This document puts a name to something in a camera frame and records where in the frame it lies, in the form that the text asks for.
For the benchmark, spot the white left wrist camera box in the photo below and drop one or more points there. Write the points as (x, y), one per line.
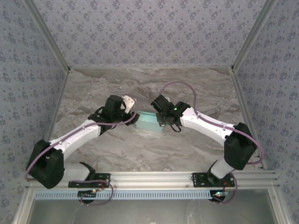
(129, 102)

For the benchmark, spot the thin aluminium table edge strip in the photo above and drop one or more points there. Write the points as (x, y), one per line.
(149, 67)

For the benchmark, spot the light blue paper box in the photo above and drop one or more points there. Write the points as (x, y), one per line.
(147, 121)

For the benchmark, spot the aluminium corner post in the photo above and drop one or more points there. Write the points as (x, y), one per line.
(250, 37)
(50, 37)

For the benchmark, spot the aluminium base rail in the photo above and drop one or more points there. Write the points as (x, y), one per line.
(151, 178)

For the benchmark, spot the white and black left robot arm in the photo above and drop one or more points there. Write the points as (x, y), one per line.
(46, 168)

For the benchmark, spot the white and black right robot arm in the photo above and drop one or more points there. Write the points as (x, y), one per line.
(240, 149)

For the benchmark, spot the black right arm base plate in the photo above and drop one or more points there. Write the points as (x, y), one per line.
(198, 183)

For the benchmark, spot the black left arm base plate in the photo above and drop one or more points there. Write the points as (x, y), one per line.
(102, 184)

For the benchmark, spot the aluminium lower frame post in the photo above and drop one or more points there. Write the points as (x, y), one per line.
(23, 210)
(278, 207)

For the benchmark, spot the black adapter board with LED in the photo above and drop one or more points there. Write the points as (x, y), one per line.
(219, 194)
(86, 194)

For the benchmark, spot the aluminium table side rail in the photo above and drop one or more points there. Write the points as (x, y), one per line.
(54, 116)
(240, 93)

